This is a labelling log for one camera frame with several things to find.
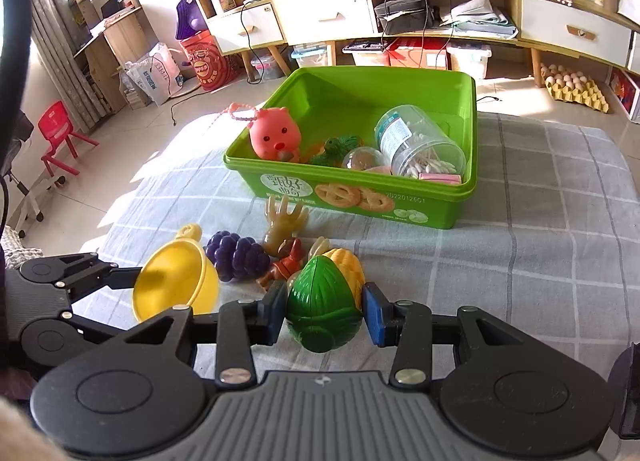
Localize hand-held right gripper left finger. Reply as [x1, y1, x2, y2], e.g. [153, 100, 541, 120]
[117, 281, 290, 388]

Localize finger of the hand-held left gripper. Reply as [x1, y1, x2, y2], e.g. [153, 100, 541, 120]
[50, 252, 146, 292]
[57, 302, 146, 349]

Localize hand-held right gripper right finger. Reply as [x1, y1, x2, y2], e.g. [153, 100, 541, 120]
[362, 282, 528, 388]

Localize green and yellow toy corn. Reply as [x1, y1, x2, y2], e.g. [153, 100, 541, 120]
[285, 247, 367, 354]

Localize pink card pack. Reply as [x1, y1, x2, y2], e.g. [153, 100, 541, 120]
[417, 172, 463, 186]

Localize clear and pink capsule ball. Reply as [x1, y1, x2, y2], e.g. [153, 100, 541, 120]
[341, 146, 393, 174]

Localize yellow toy pumpkin green stem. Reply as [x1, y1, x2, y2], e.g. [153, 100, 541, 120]
[300, 136, 366, 166]

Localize pink pig toy with strap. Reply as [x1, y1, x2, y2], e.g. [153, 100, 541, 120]
[227, 103, 303, 164]

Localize clear cotton swab jar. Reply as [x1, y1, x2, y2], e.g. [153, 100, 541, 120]
[375, 105, 468, 179]

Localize green plastic box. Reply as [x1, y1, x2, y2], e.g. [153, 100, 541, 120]
[222, 66, 480, 231]

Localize red-brown toy crab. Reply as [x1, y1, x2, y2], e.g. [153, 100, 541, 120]
[256, 237, 307, 292]

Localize white knitted cloth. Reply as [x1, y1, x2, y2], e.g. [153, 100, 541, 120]
[0, 226, 47, 270]

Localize purple toy grapes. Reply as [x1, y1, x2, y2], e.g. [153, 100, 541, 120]
[204, 230, 273, 284]

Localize office chair base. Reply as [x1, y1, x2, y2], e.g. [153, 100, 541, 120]
[0, 111, 67, 237]

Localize red plastic child chair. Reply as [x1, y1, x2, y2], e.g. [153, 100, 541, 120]
[37, 101, 101, 176]

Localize grey checked blanket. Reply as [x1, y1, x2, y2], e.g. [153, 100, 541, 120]
[77, 111, 640, 384]

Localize white shopping bag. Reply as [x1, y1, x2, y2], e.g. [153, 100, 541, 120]
[125, 43, 183, 106]

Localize red printed bag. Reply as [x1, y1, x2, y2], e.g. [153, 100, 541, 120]
[180, 31, 236, 92]

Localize wooden desk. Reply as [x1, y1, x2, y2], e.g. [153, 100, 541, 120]
[67, 0, 156, 112]

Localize small clear storage bin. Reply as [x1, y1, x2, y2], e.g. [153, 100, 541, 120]
[250, 55, 287, 82]

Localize grey curtain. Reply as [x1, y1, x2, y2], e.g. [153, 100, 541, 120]
[22, 0, 131, 136]

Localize white storage bin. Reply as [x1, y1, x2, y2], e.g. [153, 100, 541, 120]
[350, 50, 393, 68]
[447, 43, 493, 79]

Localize clear bin with blue lid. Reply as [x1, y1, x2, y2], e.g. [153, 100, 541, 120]
[292, 43, 336, 70]

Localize red flat box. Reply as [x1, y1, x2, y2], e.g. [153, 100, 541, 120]
[387, 38, 451, 68]

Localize purple plastic seat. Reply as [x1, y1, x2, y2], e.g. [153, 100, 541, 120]
[175, 0, 211, 42]

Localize white cabinet drawer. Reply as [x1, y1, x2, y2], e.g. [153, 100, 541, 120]
[207, 3, 286, 54]
[274, 0, 377, 46]
[520, 0, 633, 66]

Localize black bag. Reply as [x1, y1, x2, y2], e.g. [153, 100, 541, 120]
[374, 0, 438, 36]

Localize yellow egg tray with eggs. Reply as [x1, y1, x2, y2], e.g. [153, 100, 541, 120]
[540, 63, 611, 114]

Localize white printed crate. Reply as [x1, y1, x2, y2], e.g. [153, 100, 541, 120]
[610, 68, 640, 122]

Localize black floor cable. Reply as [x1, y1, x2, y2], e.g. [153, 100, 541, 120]
[169, 85, 202, 128]

